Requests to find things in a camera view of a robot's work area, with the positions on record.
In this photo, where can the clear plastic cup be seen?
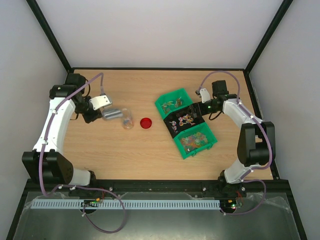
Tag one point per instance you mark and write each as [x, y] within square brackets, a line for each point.
[127, 119]

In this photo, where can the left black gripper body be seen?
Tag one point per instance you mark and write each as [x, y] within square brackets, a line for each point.
[89, 118]

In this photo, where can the green bin with lollipops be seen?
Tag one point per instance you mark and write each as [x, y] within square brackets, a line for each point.
[172, 101]

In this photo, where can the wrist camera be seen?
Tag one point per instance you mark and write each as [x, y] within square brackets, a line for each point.
[100, 101]
[204, 95]

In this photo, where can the green bin with gummies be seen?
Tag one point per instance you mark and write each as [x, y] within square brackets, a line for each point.
[194, 140]

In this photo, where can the black bin with swirl lollipops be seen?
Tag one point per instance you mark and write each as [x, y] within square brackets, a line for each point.
[180, 120]

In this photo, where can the red round lid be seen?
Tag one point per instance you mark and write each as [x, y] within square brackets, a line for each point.
[145, 123]

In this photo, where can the black aluminium rail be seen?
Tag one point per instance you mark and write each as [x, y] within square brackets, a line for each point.
[201, 188]

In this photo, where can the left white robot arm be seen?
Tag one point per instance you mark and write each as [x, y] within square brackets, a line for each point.
[45, 163]

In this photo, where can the metal scoop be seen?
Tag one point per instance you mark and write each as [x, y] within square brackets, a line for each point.
[111, 113]

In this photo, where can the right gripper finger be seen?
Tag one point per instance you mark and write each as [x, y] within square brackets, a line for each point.
[193, 115]
[194, 108]

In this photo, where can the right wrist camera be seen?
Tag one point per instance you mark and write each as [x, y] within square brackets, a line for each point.
[204, 95]

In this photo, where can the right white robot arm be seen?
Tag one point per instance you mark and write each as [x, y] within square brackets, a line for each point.
[256, 143]

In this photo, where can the light blue cable duct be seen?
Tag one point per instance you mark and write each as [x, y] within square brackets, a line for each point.
[77, 204]

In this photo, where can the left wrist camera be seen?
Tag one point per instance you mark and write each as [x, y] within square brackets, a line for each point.
[100, 101]

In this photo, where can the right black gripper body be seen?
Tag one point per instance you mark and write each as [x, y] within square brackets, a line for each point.
[198, 109]

